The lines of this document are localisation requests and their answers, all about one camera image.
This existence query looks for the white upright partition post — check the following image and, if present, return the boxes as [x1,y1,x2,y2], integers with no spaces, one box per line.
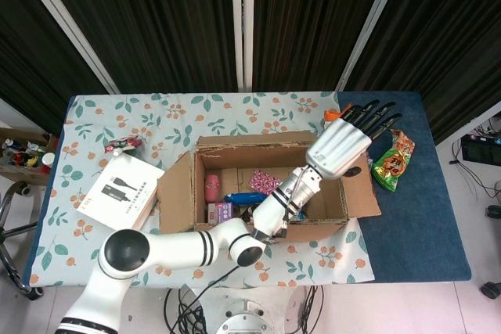
[229,0,255,92]

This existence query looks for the brown cardboard shipping box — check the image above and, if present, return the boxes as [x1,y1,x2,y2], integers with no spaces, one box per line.
[156,130,383,245]

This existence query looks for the black electronic device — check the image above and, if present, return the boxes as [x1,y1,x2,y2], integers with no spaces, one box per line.
[460,134,501,167]

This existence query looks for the floral leaf fruit tablecloth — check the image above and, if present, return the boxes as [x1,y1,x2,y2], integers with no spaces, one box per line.
[29,91,377,288]

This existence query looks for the purple pink small carton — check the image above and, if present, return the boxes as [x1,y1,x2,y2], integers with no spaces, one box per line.
[207,202,236,223]

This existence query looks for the thin black floor cables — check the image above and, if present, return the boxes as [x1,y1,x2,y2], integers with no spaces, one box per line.
[445,122,501,202]

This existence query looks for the orange white snack bag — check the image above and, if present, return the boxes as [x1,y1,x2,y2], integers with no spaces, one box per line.
[323,102,353,123]

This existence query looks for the green orange snack bag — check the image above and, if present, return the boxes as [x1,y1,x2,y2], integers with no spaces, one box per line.
[371,128,416,193]

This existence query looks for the white orange-edged product box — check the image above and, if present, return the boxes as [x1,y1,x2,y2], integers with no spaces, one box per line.
[75,155,165,232]

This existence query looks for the cardboard box of clutter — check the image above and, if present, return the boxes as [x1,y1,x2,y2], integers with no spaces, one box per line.
[0,127,59,186]

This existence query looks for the round silver robot base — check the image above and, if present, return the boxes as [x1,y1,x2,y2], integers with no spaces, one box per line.
[214,298,275,334]

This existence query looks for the pink red snack pouch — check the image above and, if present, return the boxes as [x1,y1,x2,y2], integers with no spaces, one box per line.
[103,134,145,156]

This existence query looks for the white slanted partition post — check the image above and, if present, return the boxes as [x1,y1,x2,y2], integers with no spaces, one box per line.
[336,0,416,92]
[9,0,121,95]

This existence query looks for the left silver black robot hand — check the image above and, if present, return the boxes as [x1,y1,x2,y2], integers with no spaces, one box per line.
[305,99,404,181]

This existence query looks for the pink patterned pouch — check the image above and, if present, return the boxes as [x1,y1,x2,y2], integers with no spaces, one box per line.
[249,169,283,196]

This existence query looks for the black cable bundle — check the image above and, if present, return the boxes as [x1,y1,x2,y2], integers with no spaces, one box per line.
[163,264,240,334]

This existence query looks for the blue bottle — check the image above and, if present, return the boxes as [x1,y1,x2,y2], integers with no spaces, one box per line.
[223,192,268,207]

